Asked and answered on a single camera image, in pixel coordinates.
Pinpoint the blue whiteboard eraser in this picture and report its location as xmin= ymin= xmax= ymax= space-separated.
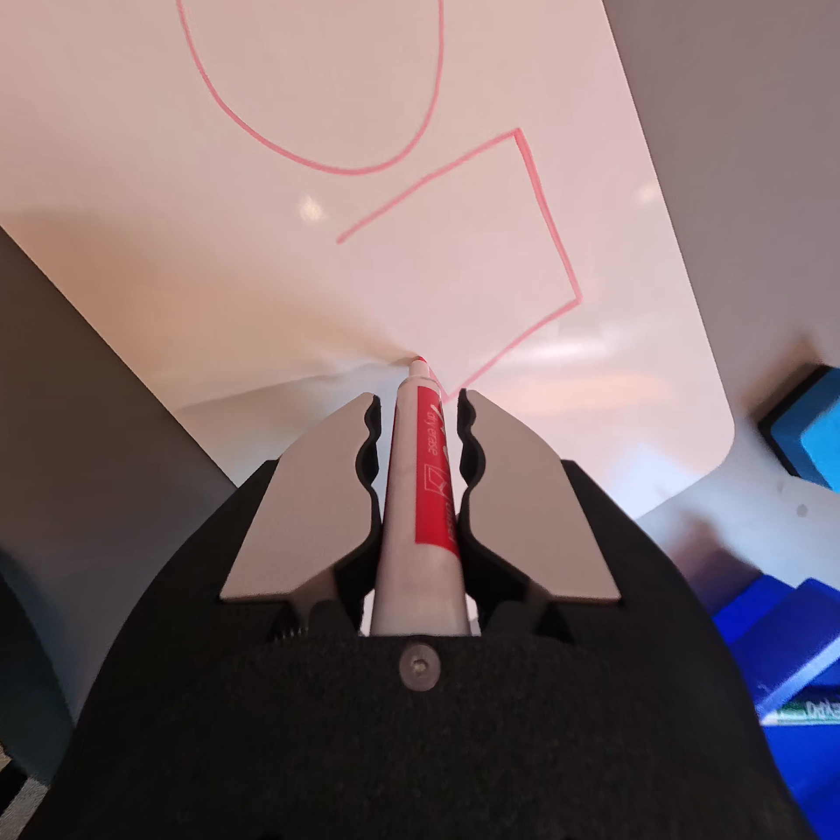
xmin=756 ymin=364 xmax=840 ymax=494

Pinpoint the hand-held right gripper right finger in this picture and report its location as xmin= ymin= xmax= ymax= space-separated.
xmin=453 ymin=389 xmax=622 ymax=626

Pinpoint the blue plastic bin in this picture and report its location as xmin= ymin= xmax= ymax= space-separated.
xmin=712 ymin=575 xmax=840 ymax=840

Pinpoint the black textured wrist pad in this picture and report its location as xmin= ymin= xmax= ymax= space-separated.
xmin=0 ymin=549 xmax=77 ymax=791

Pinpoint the white whiteboard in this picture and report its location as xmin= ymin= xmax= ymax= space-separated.
xmin=0 ymin=0 xmax=737 ymax=521

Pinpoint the green dry-erase marker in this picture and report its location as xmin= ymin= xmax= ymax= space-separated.
xmin=766 ymin=695 xmax=840 ymax=729

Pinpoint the red dry-erase marker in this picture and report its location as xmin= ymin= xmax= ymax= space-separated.
xmin=369 ymin=356 xmax=472 ymax=639

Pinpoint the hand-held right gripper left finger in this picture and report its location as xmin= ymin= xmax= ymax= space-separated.
xmin=221 ymin=390 xmax=384 ymax=619

